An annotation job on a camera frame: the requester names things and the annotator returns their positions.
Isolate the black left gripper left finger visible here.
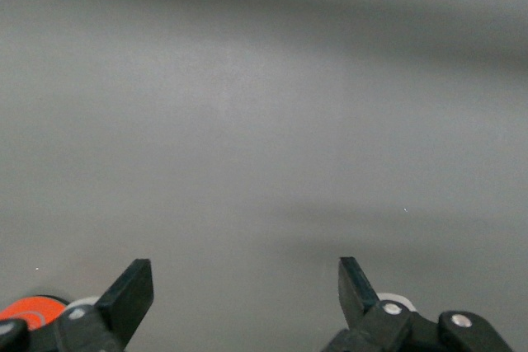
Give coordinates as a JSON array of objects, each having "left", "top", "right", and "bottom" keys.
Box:
[{"left": 0, "top": 258, "right": 155, "bottom": 352}]

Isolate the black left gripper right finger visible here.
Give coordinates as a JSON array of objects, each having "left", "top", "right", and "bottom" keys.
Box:
[{"left": 321, "top": 256, "right": 515, "bottom": 352}]

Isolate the dark grey table mat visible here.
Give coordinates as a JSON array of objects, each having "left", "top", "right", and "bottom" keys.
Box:
[{"left": 0, "top": 0, "right": 528, "bottom": 352}]

